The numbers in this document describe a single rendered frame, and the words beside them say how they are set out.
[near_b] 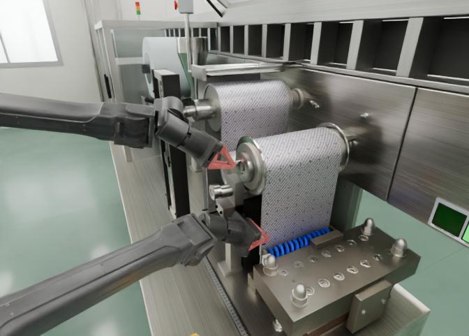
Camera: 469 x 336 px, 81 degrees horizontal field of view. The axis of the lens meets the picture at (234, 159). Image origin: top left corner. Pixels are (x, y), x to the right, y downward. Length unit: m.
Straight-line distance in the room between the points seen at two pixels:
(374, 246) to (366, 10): 0.60
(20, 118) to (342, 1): 0.80
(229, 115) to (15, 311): 0.62
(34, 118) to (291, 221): 0.61
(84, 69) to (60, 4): 1.06
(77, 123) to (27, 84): 5.60
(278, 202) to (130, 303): 1.53
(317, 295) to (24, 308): 0.52
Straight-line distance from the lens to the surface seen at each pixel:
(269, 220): 0.72
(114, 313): 2.05
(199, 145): 0.60
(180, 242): 0.52
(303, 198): 0.75
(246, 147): 0.66
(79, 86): 6.11
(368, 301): 0.75
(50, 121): 0.61
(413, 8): 0.77
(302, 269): 0.73
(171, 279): 0.89
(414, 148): 0.76
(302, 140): 0.71
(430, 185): 0.76
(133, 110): 0.58
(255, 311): 0.81
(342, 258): 0.79
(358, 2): 0.86
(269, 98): 0.87
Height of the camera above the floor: 1.55
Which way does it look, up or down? 25 degrees down
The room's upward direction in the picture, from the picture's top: straight up
